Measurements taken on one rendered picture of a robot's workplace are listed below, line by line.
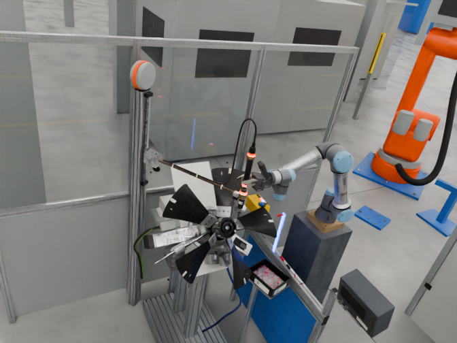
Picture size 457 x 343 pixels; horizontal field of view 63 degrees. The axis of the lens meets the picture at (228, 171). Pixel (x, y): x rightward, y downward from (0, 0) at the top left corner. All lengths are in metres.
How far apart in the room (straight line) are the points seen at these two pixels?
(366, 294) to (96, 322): 2.02
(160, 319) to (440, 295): 2.26
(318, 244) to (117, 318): 1.64
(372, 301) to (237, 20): 3.50
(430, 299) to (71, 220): 2.92
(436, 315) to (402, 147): 2.68
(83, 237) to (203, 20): 2.71
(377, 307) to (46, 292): 2.25
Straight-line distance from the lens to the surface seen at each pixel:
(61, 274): 3.05
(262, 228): 2.27
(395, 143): 5.75
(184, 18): 4.36
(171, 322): 3.11
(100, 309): 3.28
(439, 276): 3.60
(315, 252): 2.68
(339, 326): 3.53
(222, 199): 2.20
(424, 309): 3.81
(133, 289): 3.16
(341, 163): 2.24
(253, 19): 4.75
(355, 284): 2.05
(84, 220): 2.75
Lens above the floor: 2.57
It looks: 31 degrees down
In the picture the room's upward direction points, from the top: 10 degrees clockwise
